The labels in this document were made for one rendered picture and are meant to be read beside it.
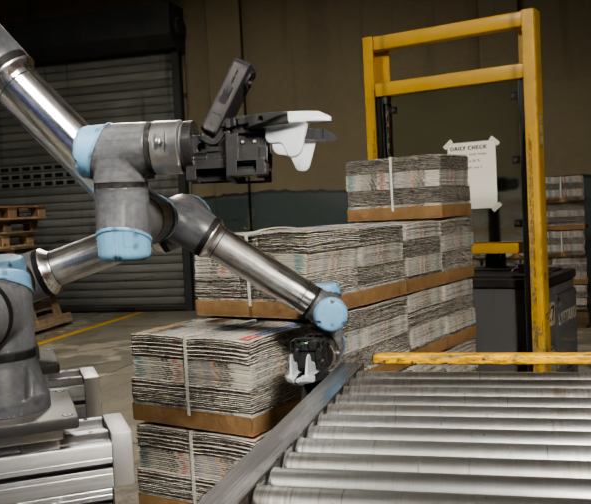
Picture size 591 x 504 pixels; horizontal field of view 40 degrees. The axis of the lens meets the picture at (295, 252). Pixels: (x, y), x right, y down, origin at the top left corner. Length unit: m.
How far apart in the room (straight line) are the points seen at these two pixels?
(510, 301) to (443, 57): 5.71
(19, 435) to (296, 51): 8.17
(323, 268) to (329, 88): 7.03
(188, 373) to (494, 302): 1.85
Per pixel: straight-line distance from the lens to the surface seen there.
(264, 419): 1.93
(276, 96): 9.24
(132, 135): 1.13
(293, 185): 9.12
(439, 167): 2.86
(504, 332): 3.54
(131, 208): 1.13
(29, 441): 1.37
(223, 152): 1.11
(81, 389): 1.86
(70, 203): 10.15
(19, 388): 1.35
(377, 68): 3.67
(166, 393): 2.04
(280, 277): 1.77
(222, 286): 2.23
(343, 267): 2.24
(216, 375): 1.93
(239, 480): 1.01
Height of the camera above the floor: 1.12
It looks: 3 degrees down
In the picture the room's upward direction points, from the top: 3 degrees counter-clockwise
